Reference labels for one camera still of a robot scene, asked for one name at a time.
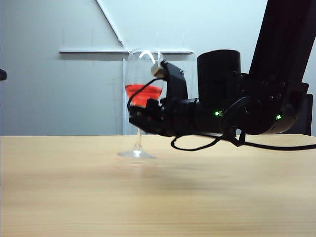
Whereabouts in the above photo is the white diagonal wall strip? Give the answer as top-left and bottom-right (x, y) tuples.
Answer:
(95, 0), (124, 46)

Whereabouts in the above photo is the white vertical wall strip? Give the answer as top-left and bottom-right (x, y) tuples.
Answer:
(122, 58), (127, 136)

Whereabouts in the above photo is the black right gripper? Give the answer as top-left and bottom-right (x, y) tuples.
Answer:
(129, 96), (199, 137)

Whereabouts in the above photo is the red liquid in glass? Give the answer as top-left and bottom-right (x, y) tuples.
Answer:
(125, 83), (164, 108)

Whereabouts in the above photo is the white horizontal wall strip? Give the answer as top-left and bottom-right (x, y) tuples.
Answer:
(59, 47), (194, 55)

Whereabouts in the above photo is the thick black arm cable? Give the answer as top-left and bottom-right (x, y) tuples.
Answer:
(170, 95), (316, 152)

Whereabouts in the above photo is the thin black camera cable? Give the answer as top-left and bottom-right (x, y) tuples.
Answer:
(126, 77), (166, 110)

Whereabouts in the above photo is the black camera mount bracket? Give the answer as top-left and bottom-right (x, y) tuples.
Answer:
(161, 61), (189, 100)

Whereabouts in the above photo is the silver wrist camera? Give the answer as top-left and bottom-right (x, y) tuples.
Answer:
(151, 60), (169, 78)

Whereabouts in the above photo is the black office chair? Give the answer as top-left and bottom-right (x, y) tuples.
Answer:
(293, 92), (314, 136)

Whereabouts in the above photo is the clear stemmed wine glass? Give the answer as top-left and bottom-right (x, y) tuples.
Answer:
(116, 47), (165, 159)

